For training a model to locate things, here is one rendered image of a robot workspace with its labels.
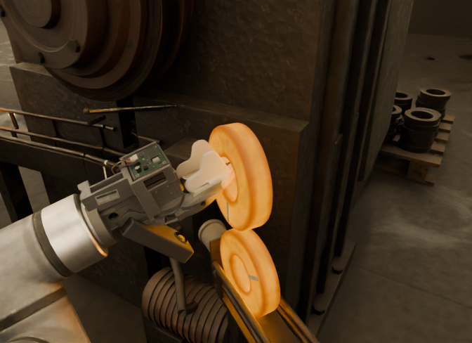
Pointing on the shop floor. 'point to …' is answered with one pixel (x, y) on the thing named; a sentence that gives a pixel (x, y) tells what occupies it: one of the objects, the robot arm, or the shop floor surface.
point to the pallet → (417, 134)
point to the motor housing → (156, 303)
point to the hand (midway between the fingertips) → (236, 165)
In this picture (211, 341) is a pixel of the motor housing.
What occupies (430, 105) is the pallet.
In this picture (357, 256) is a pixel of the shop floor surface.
